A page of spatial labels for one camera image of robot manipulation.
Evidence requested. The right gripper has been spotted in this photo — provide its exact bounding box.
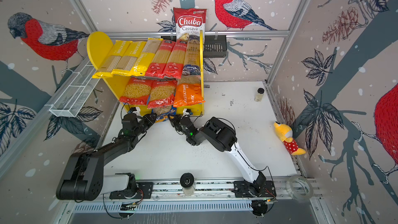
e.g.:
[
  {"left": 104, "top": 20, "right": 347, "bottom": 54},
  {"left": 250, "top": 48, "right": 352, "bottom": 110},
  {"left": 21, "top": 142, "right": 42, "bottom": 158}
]
[{"left": 166, "top": 114, "right": 189, "bottom": 140}]

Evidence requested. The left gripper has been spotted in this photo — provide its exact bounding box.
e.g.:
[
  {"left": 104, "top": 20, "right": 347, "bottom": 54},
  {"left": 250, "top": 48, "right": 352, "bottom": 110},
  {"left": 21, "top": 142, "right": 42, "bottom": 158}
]
[{"left": 133, "top": 112, "right": 157, "bottom": 138}]

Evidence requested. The blue shell pasta bag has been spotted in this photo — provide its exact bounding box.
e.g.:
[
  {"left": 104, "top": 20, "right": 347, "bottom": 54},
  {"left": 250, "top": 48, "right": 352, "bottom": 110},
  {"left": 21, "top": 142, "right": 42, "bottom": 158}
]
[{"left": 152, "top": 106, "right": 176, "bottom": 123}]

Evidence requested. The red noodle bag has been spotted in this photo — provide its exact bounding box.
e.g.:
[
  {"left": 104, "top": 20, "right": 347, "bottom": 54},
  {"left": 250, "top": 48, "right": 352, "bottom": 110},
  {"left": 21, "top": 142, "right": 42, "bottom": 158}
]
[{"left": 147, "top": 80, "right": 177, "bottom": 109}]

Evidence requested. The red macaroni bag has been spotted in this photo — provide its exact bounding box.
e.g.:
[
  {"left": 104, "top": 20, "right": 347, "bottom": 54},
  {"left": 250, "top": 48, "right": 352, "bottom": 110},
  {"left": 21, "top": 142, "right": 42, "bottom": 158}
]
[{"left": 119, "top": 78, "right": 154, "bottom": 105}]

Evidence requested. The orange pastatime pasta bag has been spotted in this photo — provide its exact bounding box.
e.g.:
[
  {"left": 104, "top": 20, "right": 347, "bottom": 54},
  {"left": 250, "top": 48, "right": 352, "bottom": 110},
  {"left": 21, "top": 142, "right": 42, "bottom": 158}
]
[{"left": 173, "top": 75, "right": 205, "bottom": 107}]

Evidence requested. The red spaghetti pack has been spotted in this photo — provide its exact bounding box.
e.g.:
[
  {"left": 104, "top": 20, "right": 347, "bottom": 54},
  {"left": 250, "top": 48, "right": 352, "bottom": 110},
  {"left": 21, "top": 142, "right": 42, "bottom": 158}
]
[
  {"left": 145, "top": 40, "right": 176, "bottom": 78},
  {"left": 164, "top": 39, "right": 188, "bottom": 79}
]

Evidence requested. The yellow spaghetti pack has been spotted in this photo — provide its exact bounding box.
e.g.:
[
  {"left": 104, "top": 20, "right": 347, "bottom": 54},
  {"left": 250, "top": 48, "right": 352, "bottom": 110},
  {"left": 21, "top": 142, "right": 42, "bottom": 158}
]
[
  {"left": 130, "top": 38, "right": 163, "bottom": 76},
  {"left": 92, "top": 40, "right": 131, "bottom": 79},
  {"left": 112, "top": 41, "right": 146, "bottom": 76}
]

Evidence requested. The dark spaghetti pack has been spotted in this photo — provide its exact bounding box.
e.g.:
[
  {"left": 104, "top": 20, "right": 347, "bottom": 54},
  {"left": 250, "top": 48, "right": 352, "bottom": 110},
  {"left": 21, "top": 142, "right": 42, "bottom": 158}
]
[{"left": 182, "top": 35, "right": 201, "bottom": 76}]

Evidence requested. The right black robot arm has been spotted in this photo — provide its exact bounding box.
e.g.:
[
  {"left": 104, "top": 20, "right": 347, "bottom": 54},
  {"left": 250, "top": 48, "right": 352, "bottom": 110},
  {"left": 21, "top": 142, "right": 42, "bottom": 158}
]
[{"left": 168, "top": 115, "right": 266, "bottom": 197}]

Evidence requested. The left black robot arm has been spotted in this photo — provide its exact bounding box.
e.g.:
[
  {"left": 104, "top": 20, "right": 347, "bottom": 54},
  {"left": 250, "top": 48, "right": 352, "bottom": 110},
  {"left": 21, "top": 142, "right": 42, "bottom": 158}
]
[{"left": 56, "top": 113, "right": 157, "bottom": 201}]

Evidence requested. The small spice bottle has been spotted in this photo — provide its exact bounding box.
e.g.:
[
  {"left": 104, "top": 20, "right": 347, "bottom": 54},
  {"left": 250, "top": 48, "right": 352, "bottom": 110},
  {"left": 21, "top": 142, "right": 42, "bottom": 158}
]
[{"left": 255, "top": 88, "right": 265, "bottom": 102}]

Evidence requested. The Chuba cassava chips bag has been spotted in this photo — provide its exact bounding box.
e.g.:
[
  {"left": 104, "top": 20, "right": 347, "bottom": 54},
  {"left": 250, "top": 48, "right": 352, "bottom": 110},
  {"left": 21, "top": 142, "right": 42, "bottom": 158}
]
[{"left": 173, "top": 7, "right": 207, "bottom": 41}]

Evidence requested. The yellow plush toy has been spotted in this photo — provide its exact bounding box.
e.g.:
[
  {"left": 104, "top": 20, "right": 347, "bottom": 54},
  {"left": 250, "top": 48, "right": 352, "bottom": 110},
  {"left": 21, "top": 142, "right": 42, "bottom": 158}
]
[{"left": 274, "top": 121, "right": 306, "bottom": 156}]

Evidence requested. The clear tape roll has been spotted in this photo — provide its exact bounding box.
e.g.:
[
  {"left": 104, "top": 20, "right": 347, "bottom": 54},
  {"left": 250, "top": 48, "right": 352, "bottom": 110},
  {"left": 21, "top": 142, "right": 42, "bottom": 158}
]
[{"left": 286, "top": 175, "right": 314, "bottom": 202}]

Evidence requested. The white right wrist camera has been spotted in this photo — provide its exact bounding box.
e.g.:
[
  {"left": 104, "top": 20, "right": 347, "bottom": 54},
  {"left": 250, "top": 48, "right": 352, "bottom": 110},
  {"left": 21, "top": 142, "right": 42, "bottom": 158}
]
[{"left": 182, "top": 108, "right": 193, "bottom": 117}]

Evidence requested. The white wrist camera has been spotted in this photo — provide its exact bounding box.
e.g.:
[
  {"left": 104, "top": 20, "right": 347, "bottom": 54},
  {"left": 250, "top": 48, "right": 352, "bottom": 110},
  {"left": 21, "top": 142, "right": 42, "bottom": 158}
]
[
  {"left": 182, "top": 108, "right": 193, "bottom": 117},
  {"left": 128, "top": 107, "right": 141, "bottom": 116}
]

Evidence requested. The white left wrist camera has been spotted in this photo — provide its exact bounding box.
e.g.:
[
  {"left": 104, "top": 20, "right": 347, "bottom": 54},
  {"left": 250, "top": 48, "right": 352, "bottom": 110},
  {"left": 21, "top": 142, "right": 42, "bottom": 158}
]
[{"left": 128, "top": 107, "right": 141, "bottom": 116}]

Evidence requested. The black round camera knob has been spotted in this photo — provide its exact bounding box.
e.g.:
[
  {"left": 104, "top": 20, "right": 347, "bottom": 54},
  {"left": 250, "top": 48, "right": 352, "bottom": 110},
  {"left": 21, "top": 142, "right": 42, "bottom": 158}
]
[{"left": 180, "top": 173, "right": 194, "bottom": 188}]

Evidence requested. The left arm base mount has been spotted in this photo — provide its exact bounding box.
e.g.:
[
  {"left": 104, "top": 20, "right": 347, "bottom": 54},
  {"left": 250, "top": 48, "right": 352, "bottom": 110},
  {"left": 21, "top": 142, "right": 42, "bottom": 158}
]
[{"left": 109, "top": 173, "right": 154, "bottom": 200}]

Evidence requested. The white wire mesh basket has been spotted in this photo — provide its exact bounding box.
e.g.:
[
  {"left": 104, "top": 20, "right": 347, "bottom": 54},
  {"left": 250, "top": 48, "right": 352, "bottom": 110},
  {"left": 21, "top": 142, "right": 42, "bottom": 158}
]
[{"left": 49, "top": 60, "right": 99, "bottom": 117}]

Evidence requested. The black wall basket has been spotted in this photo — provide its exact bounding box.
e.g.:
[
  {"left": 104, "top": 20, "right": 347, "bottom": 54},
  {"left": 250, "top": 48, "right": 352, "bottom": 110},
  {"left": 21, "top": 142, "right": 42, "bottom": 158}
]
[{"left": 160, "top": 35, "right": 228, "bottom": 59}]

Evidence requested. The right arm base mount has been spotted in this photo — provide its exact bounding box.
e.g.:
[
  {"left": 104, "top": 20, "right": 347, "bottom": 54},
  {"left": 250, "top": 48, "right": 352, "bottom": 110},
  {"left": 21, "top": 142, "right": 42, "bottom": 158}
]
[{"left": 231, "top": 172, "right": 277, "bottom": 199}]

